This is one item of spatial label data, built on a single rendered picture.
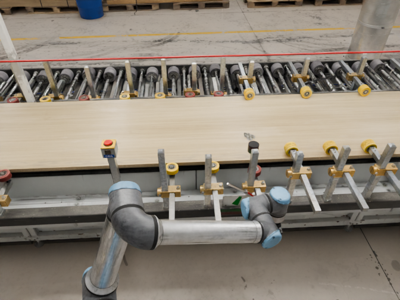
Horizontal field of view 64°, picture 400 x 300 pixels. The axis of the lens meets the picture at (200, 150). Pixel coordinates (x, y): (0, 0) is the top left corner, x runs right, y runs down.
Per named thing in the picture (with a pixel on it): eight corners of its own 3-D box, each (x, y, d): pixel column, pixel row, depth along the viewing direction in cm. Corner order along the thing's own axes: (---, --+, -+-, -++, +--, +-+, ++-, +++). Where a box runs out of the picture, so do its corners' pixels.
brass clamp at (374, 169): (394, 175, 185) (398, 169, 182) (372, 177, 185) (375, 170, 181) (389, 168, 190) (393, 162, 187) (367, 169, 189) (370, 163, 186)
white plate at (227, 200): (263, 205, 197) (266, 194, 190) (222, 207, 196) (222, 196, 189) (263, 204, 197) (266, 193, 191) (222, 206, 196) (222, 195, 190)
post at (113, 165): (127, 211, 194) (114, 156, 164) (119, 211, 194) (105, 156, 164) (128, 205, 197) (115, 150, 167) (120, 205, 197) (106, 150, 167)
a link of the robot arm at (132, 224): (118, 236, 96) (290, 234, 126) (115, 204, 105) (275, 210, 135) (110, 258, 102) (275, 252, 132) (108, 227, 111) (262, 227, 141)
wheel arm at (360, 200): (367, 211, 165) (370, 207, 162) (361, 212, 165) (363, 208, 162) (332, 148, 202) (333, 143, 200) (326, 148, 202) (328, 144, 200)
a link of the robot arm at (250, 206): (249, 215, 132) (276, 208, 134) (238, 194, 140) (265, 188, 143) (247, 228, 138) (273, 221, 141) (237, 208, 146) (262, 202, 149)
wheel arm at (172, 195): (175, 234, 168) (174, 230, 166) (168, 234, 168) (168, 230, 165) (175, 175, 201) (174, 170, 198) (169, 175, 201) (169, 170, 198)
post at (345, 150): (328, 205, 202) (352, 148, 170) (322, 205, 202) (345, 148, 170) (325, 200, 205) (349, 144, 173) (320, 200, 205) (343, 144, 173)
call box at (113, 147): (116, 159, 163) (113, 147, 158) (103, 159, 163) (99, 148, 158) (118, 150, 169) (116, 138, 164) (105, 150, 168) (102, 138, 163)
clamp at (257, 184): (265, 192, 189) (266, 186, 186) (242, 193, 189) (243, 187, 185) (263, 185, 193) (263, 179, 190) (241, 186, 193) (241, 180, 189)
